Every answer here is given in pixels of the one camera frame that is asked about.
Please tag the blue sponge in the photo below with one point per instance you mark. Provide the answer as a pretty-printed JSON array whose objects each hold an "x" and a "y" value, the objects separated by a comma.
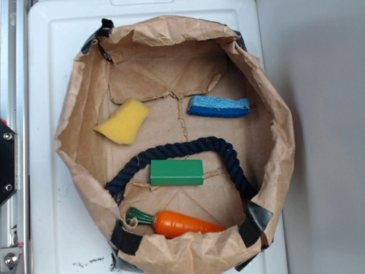
[{"x": 218, "y": 107}]

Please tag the yellow sponge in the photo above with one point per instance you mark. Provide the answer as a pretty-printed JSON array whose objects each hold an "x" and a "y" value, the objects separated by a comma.
[{"x": 124, "y": 124}]

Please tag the green wooden block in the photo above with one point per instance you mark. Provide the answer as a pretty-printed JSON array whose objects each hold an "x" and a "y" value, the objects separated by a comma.
[{"x": 176, "y": 173}]

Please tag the orange toy carrot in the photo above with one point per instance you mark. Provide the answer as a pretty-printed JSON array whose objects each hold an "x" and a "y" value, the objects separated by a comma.
[{"x": 172, "y": 224}]

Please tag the white plastic tray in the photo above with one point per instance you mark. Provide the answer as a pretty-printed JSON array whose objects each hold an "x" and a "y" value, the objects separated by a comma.
[{"x": 64, "y": 238}]

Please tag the black metal bracket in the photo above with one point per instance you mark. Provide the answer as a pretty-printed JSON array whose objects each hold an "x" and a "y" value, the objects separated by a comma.
[{"x": 8, "y": 162}]

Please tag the aluminium frame rail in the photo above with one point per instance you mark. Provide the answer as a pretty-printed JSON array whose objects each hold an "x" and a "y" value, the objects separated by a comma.
[{"x": 15, "y": 220}]

